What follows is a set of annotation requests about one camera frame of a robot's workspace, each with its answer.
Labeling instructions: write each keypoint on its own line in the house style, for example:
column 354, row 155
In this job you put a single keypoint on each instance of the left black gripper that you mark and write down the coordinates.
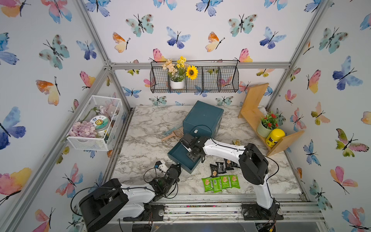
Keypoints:
column 178, row 172

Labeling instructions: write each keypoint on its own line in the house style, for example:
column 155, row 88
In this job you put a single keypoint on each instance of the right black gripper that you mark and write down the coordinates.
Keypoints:
column 192, row 158

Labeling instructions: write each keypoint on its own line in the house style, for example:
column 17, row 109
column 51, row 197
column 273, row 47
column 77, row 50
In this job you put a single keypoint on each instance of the teal bottom drawer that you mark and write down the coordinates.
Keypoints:
column 178, row 154

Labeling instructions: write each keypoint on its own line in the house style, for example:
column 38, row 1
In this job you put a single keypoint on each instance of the green cookie packet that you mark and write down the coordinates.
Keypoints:
column 234, row 181
column 207, row 183
column 216, row 182
column 225, row 182

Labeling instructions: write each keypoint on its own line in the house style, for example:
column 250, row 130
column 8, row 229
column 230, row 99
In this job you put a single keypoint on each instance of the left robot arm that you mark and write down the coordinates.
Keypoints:
column 113, row 201

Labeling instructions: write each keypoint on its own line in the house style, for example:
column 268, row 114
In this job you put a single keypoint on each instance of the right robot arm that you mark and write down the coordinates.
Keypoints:
column 253, row 164

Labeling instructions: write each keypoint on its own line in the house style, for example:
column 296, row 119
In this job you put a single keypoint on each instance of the teal drawer cabinet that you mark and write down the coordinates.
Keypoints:
column 203, row 120

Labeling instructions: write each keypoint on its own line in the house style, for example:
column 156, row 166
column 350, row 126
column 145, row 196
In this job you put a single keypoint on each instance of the small wooden dustpan brush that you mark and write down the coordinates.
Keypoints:
column 176, row 132

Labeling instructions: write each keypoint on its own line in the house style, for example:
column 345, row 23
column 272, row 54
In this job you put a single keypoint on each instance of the white flower pot with sunflower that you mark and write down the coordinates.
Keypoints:
column 178, row 72

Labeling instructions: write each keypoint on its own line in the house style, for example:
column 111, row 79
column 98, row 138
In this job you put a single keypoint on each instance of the green pot red flowers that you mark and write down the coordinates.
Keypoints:
column 267, row 123

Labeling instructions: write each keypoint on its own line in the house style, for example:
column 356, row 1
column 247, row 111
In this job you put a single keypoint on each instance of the yellow canister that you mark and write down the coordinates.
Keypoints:
column 274, row 137

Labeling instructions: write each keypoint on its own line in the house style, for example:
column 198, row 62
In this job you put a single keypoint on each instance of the round green tin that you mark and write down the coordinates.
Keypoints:
column 100, row 122

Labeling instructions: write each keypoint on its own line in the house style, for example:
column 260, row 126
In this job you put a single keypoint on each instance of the pink artificial flowers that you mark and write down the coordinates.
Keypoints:
column 83, row 129

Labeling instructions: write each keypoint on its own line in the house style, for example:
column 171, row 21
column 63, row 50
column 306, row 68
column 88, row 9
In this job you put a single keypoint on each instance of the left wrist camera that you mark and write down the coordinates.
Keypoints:
column 161, row 165

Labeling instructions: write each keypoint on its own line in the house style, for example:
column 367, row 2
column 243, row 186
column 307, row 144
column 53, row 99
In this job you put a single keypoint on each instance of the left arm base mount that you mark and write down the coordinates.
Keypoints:
column 151, row 213

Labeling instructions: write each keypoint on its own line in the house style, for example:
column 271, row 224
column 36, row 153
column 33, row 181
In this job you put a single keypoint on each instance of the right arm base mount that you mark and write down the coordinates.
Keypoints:
column 256, row 212

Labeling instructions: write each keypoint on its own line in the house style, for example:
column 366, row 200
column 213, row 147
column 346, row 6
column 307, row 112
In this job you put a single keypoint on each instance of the white mesh wall basket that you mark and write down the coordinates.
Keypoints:
column 104, row 140

